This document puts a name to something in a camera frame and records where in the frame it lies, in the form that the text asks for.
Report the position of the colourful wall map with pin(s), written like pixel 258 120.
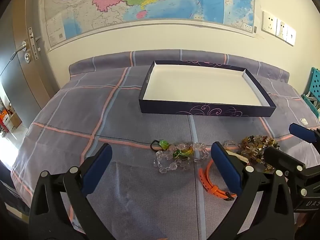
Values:
pixel 70 19

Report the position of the dark blue jewelry tray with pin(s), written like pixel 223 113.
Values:
pixel 202 88

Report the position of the silver door handle lock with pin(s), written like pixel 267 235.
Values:
pixel 29 47

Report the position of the white wall socket panel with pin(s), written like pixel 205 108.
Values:
pixel 276 27

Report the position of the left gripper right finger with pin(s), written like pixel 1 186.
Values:
pixel 274 218

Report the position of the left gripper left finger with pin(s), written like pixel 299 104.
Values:
pixel 48 218

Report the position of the teal plastic basket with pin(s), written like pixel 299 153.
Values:
pixel 311 95

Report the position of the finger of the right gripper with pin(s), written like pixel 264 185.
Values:
pixel 302 133
pixel 282 161

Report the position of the grey door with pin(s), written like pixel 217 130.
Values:
pixel 28 86

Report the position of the white label on sheet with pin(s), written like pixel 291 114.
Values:
pixel 304 121

